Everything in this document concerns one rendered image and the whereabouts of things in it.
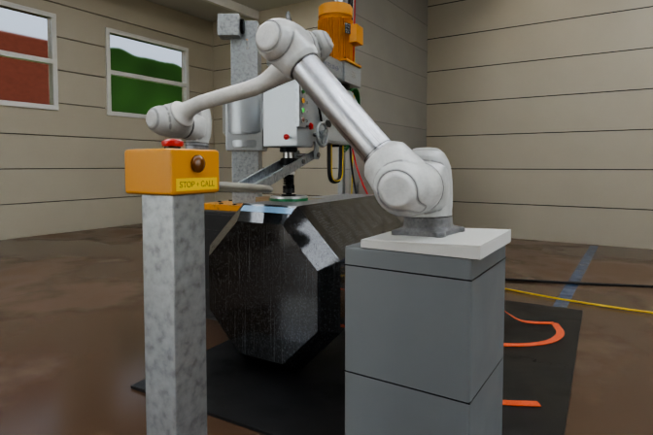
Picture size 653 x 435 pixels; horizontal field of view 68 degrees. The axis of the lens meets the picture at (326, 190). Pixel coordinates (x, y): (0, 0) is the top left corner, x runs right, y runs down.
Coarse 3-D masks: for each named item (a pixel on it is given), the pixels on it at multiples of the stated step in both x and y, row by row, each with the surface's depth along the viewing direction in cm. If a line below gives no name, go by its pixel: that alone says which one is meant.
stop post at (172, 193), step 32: (128, 160) 86; (160, 160) 82; (128, 192) 87; (160, 192) 82; (192, 192) 86; (160, 224) 86; (192, 224) 88; (160, 256) 86; (192, 256) 88; (160, 288) 86; (192, 288) 89; (160, 320) 87; (192, 320) 89; (160, 352) 87; (192, 352) 89; (160, 384) 87; (192, 384) 89; (160, 416) 88; (192, 416) 90
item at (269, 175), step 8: (296, 152) 293; (312, 152) 288; (280, 160) 275; (296, 160) 270; (304, 160) 277; (264, 168) 261; (272, 168) 268; (280, 168) 276; (288, 168) 261; (296, 168) 270; (256, 176) 253; (264, 176) 261; (272, 176) 247; (280, 176) 254; (240, 192) 238; (248, 192) 236
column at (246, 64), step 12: (252, 24) 335; (252, 36) 336; (240, 48) 336; (252, 48) 336; (240, 60) 336; (252, 60) 336; (240, 72) 337; (252, 72) 337; (240, 156) 340; (252, 156) 340; (240, 168) 340; (252, 168) 340; (240, 180) 341
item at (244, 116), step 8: (224, 104) 337; (232, 104) 332; (240, 104) 330; (248, 104) 331; (256, 104) 333; (224, 112) 337; (232, 112) 332; (240, 112) 331; (248, 112) 331; (256, 112) 333; (224, 120) 338; (232, 120) 333; (240, 120) 331; (248, 120) 331; (256, 120) 333; (224, 128) 338; (232, 128) 333; (240, 128) 331; (248, 128) 332; (256, 128) 334
